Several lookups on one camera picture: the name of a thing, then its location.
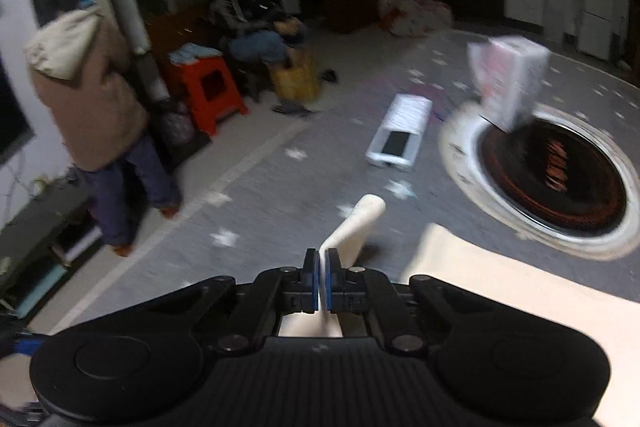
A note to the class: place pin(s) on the cream cloth garment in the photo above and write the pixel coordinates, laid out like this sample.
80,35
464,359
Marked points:
500,297

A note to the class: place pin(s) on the pink floral bundle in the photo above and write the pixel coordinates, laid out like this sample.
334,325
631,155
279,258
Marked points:
410,7

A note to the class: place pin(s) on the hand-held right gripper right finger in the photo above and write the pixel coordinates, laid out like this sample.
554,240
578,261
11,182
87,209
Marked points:
327,279

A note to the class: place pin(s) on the white tissue pack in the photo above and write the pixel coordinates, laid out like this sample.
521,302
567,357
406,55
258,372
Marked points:
507,79

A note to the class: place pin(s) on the star-printed grey tablecloth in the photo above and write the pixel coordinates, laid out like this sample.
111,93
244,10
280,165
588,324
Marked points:
310,187

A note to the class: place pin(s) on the white refrigerator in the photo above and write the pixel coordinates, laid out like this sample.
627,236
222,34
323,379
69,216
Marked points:
595,2

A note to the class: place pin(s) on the dark slipper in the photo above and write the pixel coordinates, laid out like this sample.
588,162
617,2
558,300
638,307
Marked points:
330,76
292,109

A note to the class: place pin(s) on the black television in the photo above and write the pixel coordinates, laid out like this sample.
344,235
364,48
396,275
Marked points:
10,117

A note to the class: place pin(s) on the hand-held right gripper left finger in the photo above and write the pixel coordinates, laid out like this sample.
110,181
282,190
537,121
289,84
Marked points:
312,279

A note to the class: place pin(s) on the round black induction cooker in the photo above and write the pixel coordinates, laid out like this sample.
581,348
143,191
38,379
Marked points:
555,172

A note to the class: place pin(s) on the white remote control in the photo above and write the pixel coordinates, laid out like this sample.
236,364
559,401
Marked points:
400,127

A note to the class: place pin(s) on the folded blue cloth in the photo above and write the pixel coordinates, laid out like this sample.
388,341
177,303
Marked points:
195,53

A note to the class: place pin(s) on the yellow cardboard box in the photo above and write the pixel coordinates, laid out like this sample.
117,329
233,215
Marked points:
295,82

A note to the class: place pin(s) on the grey television cabinet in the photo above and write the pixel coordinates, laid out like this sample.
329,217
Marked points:
35,237

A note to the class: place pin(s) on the red plastic stool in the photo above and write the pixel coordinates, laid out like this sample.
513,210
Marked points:
207,92

